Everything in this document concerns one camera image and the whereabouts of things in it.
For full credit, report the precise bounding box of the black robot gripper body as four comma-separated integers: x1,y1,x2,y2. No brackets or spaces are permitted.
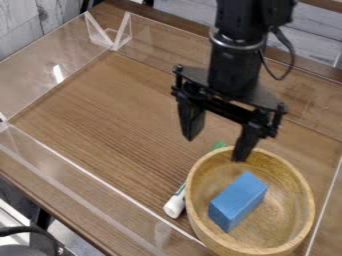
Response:
171,50,287,138

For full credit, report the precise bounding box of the white green-capped marker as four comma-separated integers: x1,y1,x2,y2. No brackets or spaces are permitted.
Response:
162,140,228,220

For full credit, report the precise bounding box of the clear acrylic corner bracket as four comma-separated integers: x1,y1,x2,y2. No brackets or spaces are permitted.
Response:
84,12,132,51

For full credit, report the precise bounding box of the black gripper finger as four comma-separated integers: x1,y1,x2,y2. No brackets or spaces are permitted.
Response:
231,123,260,162
178,99,206,141

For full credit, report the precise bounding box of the blue rectangular block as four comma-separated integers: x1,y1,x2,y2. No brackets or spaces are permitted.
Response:
208,172,268,232

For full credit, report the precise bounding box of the black cable lower left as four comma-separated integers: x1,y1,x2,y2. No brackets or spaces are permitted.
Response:
0,225,59,251

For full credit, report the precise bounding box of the black metal stand base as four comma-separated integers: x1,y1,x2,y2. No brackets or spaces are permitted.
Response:
0,227,77,256

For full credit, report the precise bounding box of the brown wooden bowl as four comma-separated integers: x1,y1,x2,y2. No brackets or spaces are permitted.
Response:
186,147,315,256

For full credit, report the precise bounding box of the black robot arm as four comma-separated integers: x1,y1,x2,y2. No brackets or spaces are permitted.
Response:
171,0,297,162

